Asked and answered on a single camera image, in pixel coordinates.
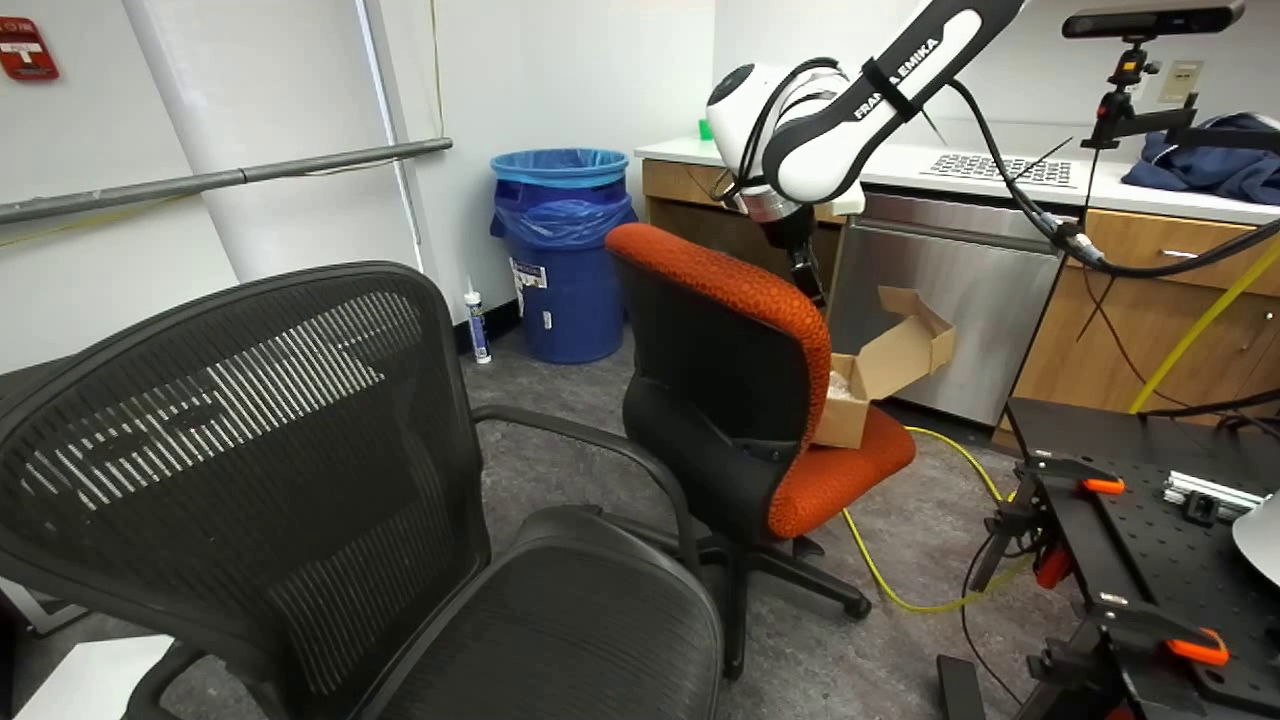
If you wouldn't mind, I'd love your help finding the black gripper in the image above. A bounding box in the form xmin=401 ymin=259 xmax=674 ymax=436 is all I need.
xmin=759 ymin=196 xmax=831 ymax=307

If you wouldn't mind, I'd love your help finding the brown cardboard box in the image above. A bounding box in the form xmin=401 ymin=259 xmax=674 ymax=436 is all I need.
xmin=807 ymin=281 xmax=962 ymax=454

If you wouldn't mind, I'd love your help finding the orange rotating office chair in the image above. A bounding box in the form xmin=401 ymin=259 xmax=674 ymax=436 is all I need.
xmin=606 ymin=219 xmax=921 ymax=681

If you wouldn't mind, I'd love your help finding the black flat floor box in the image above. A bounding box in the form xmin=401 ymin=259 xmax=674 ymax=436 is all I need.
xmin=933 ymin=651 xmax=994 ymax=720

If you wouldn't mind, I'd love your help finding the black mesh office chair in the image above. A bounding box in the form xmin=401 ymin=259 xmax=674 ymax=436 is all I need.
xmin=0 ymin=255 xmax=731 ymax=720

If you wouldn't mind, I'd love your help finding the wooden cabinet with white counter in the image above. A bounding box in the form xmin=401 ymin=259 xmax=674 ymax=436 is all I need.
xmin=638 ymin=133 xmax=1280 ymax=415

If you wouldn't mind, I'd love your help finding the stainless steel dishwasher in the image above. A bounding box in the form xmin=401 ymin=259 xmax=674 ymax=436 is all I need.
xmin=824 ymin=185 xmax=1082 ymax=431

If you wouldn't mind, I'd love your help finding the blue trash bin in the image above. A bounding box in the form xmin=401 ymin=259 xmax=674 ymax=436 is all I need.
xmin=487 ymin=144 xmax=638 ymax=369

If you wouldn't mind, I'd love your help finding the clear plastic water bottle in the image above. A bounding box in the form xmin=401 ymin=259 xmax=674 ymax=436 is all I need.
xmin=462 ymin=283 xmax=495 ymax=369

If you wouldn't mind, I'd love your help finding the yellow diagonal pole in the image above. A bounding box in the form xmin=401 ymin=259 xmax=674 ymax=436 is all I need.
xmin=1130 ymin=245 xmax=1280 ymax=420

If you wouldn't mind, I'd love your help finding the dark blue cloth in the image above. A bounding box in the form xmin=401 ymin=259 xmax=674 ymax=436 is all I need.
xmin=1120 ymin=112 xmax=1280 ymax=210

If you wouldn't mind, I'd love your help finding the black perforated robot table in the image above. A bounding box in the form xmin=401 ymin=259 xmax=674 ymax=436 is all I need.
xmin=1004 ymin=398 xmax=1280 ymax=720

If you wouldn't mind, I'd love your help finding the white rounded object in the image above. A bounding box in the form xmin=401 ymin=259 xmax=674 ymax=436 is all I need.
xmin=1229 ymin=489 xmax=1280 ymax=591

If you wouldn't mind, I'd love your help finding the white flat board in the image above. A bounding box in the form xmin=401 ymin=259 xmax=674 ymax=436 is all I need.
xmin=12 ymin=631 xmax=176 ymax=720

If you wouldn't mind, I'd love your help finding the black camera clamp stand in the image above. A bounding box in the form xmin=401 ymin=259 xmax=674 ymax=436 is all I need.
xmin=1082 ymin=35 xmax=1204 ymax=153

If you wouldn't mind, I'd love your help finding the orange-handled black clamp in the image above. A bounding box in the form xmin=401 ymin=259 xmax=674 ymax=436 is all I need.
xmin=1016 ymin=591 xmax=1235 ymax=720
xmin=975 ymin=454 xmax=1134 ymax=591

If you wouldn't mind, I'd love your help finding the yellow floor cable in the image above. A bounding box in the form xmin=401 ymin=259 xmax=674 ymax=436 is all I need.
xmin=840 ymin=423 xmax=1037 ymax=619

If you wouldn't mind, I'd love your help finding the black bar-shaped stereo camera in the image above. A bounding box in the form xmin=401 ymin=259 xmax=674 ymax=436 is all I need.
xmin=1061 ymin=0 xmax=1248 ymax=39

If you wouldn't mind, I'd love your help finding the silver metal bracket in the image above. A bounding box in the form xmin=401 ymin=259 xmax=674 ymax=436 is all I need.
xmin=1160 ymin=467 xmax=1274 ymax=527

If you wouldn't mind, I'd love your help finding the grey wall rail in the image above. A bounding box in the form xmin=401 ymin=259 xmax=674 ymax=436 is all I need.
xmin=0 ymin=133 xmax=455 ymax=228

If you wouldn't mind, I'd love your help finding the red wall sign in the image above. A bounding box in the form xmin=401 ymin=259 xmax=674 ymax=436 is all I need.
xmin=0 ymin=11 xmax=64 ymax=85

